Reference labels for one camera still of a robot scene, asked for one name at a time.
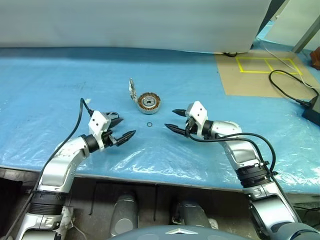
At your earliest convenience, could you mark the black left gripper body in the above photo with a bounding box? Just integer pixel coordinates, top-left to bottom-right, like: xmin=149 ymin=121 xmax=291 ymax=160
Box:
xmin=101 ymin=111 xmax=121 ymax=149

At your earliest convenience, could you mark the black power cable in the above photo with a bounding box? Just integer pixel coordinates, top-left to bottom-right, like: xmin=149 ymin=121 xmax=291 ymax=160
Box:
xmin=268 ymin=69 xmax=320 ymax=107

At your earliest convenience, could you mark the grey robot torso with chevron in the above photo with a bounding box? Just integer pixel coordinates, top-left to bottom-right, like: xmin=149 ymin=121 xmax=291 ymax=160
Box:
xmin=107 ymin=224 xmax=251 ymax=240

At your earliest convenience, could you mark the white crumpled cloth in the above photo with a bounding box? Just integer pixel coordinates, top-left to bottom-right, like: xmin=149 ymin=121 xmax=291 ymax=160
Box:
xmin=61 ymin=206 xmax=75 ymax=236

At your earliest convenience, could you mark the white backdrop board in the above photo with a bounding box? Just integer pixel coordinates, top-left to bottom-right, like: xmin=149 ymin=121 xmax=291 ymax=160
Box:
xmin=0 ymin=0 xmax=272 ymax=55

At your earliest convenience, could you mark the motor stator with copper windings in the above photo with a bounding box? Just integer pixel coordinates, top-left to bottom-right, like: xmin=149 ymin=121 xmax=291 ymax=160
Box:
xmin=136 ymin=92 xmax=163 ymax=116

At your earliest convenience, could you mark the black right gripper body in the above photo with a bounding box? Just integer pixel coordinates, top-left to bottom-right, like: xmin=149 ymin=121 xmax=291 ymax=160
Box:
xmin=184 ymin=114 xmax=199 ymax=138

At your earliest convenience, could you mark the black power adapter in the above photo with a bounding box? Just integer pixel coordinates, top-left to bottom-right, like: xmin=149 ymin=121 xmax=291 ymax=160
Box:
xmin=301 ymin=96 xmax=320 ymax=123

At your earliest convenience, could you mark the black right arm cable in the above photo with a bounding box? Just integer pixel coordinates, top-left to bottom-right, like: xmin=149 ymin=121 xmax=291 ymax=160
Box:
xmin=186 ymin=132 xmax=277 ymax=176

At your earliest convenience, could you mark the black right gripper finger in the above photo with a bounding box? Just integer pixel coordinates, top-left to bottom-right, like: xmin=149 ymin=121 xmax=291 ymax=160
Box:
xmin=163 ymin=123 xmax=189 ymax=138
xmin=171 ymin=108 xmax=187 ymax=118

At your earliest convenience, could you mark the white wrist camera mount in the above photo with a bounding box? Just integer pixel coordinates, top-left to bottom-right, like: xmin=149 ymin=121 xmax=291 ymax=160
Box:
xmin=186 ymin=100 xmax=209 ymax=138
xmin=87 ymin=111 xmax=111 ymax=152

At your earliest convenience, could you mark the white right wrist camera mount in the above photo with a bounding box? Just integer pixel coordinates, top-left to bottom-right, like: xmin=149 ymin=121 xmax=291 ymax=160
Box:
xmin=186 ymin=100 xmax=209 ymax=138

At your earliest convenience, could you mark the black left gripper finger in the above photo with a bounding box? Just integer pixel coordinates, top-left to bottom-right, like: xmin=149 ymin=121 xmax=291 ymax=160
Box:
xmin=109 ymin=117 xmax=125 ymax=129
xmin=116 ymin=129 xmax=137 ymax=145

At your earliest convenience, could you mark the silver round motor cover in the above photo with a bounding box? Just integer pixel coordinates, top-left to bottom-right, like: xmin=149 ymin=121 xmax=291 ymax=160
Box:
xmin=128 ymin=77 xmax=139 ymax=105

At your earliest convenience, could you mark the blue plastic table sheet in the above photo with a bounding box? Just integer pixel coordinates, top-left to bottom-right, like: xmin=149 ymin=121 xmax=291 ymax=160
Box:
xmin=0 ymin=46 xmax=320 ymax=195

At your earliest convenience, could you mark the thin white cable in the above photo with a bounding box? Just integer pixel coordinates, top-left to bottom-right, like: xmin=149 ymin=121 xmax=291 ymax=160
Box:
xmin=257 ymin=37 xmax=320 ymax=90

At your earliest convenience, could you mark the grey rounded robot leg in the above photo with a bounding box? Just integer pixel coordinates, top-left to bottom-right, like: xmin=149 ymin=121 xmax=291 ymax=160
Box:
xmin=172 ymin=199 xmax=212 ymax=230
xmin=111 ymin=191 xmax=140 ymax=237

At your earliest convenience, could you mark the yellow tape rectangle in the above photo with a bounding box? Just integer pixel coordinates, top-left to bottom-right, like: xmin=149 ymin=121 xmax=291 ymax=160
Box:
xmin=235 ymin=56 xmax=303 ymax=75

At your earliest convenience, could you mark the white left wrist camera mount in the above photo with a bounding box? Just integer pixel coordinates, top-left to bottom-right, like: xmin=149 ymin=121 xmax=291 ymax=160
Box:
xmin=87 ymin=111 xmax=111 ymax=152

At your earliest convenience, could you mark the brown wooden block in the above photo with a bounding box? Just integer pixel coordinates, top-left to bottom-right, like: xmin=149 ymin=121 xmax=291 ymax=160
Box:
xmin=310 ymin=47 xmax=320 ymax=68

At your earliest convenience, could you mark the brown cardboard sheet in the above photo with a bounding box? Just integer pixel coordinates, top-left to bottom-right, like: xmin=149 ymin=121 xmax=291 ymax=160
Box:
xmin=215 ymin=51 xmax=320 ymax=99

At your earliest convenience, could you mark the white side panel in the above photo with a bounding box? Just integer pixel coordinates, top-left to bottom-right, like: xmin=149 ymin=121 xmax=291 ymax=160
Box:
xmin=263 ymin=0 xmax=320 ymax=48

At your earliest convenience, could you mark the grey metal post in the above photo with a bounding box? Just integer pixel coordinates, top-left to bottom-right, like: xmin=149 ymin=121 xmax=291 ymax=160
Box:
xmin=293 ymin=18 xmax=320 ymax=53

